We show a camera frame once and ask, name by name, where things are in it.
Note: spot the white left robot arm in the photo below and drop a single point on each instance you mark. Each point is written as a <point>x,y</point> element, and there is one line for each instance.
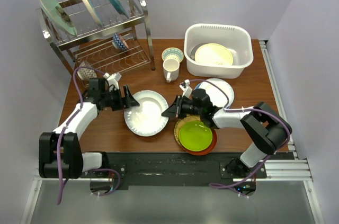
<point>60,152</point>

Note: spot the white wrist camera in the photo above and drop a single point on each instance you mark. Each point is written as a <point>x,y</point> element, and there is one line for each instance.
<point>113,80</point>
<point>186,88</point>

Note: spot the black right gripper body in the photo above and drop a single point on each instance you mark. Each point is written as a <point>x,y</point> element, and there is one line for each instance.
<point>188,107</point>

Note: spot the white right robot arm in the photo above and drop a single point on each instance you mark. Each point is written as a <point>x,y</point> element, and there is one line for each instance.
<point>267,130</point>

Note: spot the white plastic bin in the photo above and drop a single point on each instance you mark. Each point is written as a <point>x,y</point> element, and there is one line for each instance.
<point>236,39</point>

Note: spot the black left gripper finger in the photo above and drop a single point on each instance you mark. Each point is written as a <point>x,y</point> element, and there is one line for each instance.
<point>129,101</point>
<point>127,92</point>

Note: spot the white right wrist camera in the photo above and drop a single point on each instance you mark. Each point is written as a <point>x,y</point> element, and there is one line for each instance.
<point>186,88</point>

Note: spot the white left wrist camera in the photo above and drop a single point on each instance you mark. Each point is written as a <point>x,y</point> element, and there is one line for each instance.
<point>113,80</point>

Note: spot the cream leaf pattern plate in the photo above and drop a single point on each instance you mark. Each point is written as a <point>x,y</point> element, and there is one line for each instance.
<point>213,54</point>

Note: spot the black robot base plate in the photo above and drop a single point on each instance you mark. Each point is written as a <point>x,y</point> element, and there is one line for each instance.
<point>170,169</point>

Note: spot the red plate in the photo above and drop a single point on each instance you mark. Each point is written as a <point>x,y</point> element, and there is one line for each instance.
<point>207,150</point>

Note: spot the white fluted bottom plate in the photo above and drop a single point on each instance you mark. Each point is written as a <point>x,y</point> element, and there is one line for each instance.
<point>146,120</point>

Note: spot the yellow woven rim plate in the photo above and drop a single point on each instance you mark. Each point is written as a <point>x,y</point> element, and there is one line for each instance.
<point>180,126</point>

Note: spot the cream rimmed racked plate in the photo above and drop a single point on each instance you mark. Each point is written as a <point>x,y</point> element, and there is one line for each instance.
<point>89,6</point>

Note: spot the grey reindeer plate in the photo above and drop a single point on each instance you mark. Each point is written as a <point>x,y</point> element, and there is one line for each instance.
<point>192,54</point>

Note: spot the steel dish rack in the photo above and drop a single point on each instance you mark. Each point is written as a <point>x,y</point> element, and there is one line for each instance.
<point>100,53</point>

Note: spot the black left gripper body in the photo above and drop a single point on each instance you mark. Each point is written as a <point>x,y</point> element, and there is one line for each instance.
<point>113,98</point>

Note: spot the blue zigzag bowl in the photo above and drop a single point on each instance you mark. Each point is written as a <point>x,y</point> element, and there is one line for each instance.
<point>119,42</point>

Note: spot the teal patterned small bowl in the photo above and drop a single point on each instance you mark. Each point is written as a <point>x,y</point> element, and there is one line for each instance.
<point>173,53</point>

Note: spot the cream ceramic mug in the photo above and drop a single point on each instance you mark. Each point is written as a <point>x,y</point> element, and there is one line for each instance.
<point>171,69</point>

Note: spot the white paper plate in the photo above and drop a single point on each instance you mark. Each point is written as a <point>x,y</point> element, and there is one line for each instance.
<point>219,97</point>

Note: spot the green floral racked plate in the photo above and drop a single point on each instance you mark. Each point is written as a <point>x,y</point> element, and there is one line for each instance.
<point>58,16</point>

